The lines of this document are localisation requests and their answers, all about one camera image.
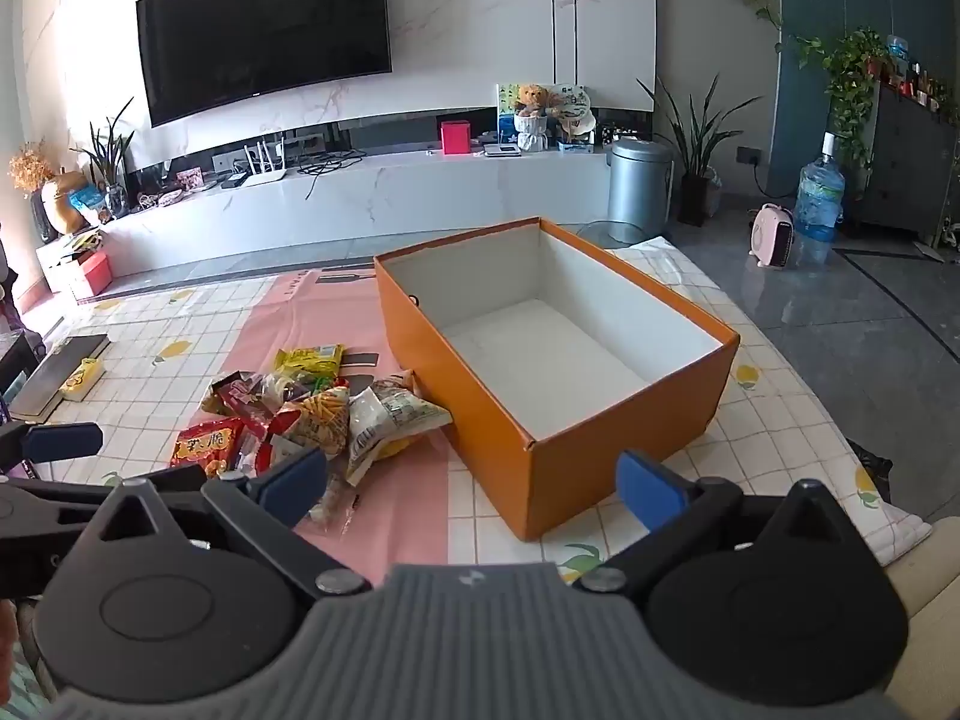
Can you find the red square box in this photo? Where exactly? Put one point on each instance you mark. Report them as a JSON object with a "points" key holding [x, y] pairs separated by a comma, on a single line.
{"points": [[455, 139]]}

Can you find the small red snack packet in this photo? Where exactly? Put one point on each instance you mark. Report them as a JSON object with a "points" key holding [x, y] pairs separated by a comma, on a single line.
{"points": [[262, 450]]}

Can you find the potted orchid plant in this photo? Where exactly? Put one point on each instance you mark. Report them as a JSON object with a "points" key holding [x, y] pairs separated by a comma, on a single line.
{"points": [[112, 157]]}

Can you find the pink fan heater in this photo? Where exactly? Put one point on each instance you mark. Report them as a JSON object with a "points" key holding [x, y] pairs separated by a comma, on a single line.
{"points": [[772, 236]]}

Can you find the black television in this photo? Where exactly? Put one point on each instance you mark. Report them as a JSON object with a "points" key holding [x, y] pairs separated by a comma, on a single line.
{"points": [[262, 37]]}

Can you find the striped grey clothing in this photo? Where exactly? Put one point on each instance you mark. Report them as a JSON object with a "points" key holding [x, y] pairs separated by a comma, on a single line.
{"points": [[34, 667]]}

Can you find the blue water bottle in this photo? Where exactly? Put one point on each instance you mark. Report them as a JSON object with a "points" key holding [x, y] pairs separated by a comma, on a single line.
{"points": [[819, 202]]}

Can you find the pink printed table mat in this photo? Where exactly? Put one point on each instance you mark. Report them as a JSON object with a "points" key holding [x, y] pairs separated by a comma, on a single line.
{"points": [[300, 315]]}

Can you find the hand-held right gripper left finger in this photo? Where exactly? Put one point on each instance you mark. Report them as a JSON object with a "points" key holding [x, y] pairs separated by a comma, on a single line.
{"points": [[296, 484]]}

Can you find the potted long-leaf plant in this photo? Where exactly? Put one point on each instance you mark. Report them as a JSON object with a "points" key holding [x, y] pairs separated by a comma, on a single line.
{"points": [[694, 199]]}

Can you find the white marble television console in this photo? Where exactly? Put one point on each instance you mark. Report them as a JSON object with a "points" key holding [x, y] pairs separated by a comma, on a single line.
{"points": [[375, 195]]}

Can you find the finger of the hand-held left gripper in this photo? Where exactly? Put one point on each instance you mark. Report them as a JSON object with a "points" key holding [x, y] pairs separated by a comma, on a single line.
{"points": [[64, 441], [45, 495]]}

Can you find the red storage box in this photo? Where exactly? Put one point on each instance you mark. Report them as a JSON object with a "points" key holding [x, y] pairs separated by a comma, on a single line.
{"points": [[90, 274]]}

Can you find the potato stick snack packet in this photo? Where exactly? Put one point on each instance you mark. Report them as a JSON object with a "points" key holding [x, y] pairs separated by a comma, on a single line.
{"points": [[315, 420]]}

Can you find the small photo frame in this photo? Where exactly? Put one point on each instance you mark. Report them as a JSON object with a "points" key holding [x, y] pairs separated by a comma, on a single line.
{"points": [[190, 179]]}

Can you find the blue plastic packet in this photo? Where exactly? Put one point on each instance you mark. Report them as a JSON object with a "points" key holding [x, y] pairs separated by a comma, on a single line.
{"points": [[86, 201]]}

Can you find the gold vase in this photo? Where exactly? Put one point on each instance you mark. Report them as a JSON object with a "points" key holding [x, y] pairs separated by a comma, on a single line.
{"points": [[60, 202]]}

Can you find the wall socket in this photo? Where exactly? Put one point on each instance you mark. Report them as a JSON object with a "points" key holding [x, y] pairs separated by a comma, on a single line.
{"points": [[748, 156]]}

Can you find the dark book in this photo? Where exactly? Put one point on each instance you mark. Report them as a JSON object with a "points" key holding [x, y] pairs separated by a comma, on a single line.
{"points": [[52, 375]]}

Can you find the pothos plant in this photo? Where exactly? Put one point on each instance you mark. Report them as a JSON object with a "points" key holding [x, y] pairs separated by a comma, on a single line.
{"points": [[851, 90]]}

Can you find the dark red biscuit packet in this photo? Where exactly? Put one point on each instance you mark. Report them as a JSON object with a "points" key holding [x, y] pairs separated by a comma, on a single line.
{"points": [[236, 394]]}

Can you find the white kitchen scale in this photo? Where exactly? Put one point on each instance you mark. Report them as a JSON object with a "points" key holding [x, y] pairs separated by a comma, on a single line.
{"points": [[502, 151]]}

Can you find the red cartoon snack packet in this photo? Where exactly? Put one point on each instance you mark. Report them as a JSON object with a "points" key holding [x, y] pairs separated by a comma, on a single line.
{"points": [[206, 446]]}

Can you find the white router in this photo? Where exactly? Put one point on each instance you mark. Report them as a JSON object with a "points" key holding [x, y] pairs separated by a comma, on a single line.
{"points": [[262, 172]]}

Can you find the small yellow object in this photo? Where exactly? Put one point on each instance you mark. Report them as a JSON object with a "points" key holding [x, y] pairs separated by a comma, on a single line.
{"points": [[81, 379]]}

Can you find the grey cabinet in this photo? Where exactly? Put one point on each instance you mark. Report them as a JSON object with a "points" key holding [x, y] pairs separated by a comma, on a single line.
{"points": [[900, 165]]}

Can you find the silver trash can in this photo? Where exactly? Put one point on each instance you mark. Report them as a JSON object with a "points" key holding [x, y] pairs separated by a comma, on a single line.
{"points": [[636, 187]]}

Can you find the round glass table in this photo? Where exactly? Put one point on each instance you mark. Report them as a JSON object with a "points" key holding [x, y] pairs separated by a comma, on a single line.
{"points": [[622, 232]]}

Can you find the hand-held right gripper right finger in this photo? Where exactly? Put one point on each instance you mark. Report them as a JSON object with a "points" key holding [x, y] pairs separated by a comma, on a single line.
{"points": [[649, 491]]}

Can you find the clear candy packet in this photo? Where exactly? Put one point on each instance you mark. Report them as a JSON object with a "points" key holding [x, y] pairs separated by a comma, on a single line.
{"points": [[334, 506]]}

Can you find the white blue snack packet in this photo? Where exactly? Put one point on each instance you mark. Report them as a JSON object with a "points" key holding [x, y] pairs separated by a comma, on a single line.
{"points": [[390, 412]]}

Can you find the round paper fan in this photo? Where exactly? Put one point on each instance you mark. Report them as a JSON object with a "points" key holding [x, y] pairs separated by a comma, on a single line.
{"points": [[574, 109]]}

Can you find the green picture card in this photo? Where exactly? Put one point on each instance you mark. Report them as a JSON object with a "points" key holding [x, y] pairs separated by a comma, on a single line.
{"points": [[506, 99]]}

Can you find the yellow snack packet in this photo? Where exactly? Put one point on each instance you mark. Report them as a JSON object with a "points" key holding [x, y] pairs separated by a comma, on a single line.
{"points": [[307, 364]]}

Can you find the orange cardboard box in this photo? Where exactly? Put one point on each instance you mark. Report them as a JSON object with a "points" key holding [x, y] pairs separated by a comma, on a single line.
{"points": [[450, 405]]}

